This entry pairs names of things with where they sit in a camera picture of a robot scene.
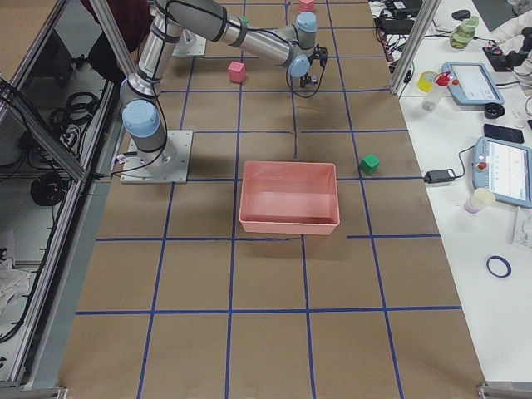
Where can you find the person in red shirt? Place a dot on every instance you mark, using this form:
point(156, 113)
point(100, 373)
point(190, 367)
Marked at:
point(133, 21)

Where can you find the yellow tape roll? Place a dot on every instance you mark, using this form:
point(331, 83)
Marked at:
point(426, 80)

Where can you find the aluminium frame post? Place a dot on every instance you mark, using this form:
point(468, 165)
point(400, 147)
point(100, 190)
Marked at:
point(421, 25)

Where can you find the teach pendant far side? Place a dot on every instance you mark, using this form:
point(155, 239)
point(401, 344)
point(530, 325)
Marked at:
point(475, 86)

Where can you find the teach pendant near bin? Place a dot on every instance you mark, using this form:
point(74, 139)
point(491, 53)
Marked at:
point(504, 168)

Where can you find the black smartphone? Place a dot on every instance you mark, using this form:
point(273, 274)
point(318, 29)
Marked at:
point(503, 133)

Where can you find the black power adapter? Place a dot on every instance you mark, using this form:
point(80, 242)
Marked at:
point(439, 176)

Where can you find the pink cube far end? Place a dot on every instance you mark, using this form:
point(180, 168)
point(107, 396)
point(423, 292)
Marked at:
point(306, 5)

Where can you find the green tape rolls stack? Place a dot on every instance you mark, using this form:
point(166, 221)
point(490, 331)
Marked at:
point(463, 34)

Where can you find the pink plastic bin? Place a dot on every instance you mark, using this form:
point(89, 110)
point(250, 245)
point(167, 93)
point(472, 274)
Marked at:
point(281, 197)

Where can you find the silver robot arm near bin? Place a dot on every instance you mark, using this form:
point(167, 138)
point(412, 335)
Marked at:
point(292, 47)

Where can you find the pink cube near robot bases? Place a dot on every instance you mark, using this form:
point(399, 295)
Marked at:
point(236, 72)

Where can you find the plastic cup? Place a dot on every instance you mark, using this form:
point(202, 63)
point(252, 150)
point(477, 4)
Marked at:
point(480, 199)

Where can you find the black gripper near bin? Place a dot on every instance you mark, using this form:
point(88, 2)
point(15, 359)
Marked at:
point(306, 76)

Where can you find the green cube beside bin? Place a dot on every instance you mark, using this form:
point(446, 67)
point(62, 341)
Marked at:
point(369, 163)

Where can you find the clear squeeze bottle red cap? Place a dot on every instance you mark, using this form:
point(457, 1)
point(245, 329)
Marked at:
point(438, 89)

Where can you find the metal base plate near bin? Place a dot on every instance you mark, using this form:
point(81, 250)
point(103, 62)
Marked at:
point(171, 166)

